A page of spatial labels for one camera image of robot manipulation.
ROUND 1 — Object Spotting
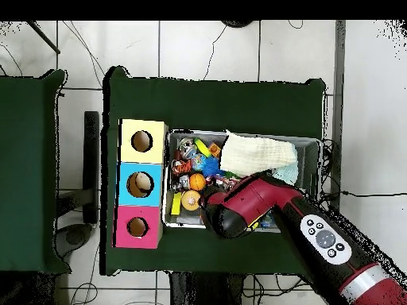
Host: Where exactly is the cream waffle cloth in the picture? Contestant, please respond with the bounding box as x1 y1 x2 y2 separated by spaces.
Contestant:
219 129 299 176

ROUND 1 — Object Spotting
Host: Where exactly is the wooden box with three holes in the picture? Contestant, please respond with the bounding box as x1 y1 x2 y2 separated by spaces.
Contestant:
114 118 169 250

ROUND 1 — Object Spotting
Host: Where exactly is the shallow clear mesh bin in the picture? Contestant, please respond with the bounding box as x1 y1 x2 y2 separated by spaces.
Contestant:
164 129 322 233

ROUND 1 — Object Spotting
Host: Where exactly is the blue patterned ball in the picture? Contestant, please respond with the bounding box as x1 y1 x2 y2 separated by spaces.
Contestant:
192 155 207 172

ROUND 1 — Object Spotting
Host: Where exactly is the large blue spiky ball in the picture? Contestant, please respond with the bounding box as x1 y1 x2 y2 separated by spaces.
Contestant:
203 156 225 179

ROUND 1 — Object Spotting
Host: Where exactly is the orange basketball toy ball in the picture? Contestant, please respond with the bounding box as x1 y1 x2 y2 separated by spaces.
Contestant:
189 173 207 192

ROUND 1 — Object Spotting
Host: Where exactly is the yellow-green plastic toy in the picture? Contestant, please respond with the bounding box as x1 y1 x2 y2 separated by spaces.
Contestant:
194 138 212 160

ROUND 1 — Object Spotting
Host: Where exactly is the crushed silver can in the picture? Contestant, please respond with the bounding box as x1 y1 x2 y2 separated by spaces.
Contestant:
178 137 198 160

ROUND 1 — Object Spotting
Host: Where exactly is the tan orange ball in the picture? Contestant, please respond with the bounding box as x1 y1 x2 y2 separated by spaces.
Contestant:
180 190 203 212

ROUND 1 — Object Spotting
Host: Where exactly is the small yellow block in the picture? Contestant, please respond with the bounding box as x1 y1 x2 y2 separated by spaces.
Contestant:
171 193 183 217

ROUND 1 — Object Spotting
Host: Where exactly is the light blue knitted cloth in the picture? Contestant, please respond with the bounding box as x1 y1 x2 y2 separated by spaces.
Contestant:
273 161 300 187

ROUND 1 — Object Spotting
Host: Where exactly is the dark green table cloth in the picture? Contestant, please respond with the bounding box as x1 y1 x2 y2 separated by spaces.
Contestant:
101 66 328 277

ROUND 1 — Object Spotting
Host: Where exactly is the black panel on stand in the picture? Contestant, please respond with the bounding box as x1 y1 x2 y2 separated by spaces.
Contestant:
56 110 102 252

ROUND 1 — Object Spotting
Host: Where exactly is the black round base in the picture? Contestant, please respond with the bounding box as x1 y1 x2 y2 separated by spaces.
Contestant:
220 20 255 29

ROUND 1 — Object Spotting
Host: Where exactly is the side table with green cloth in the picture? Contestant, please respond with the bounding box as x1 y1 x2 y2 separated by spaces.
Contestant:
0 69 70 274

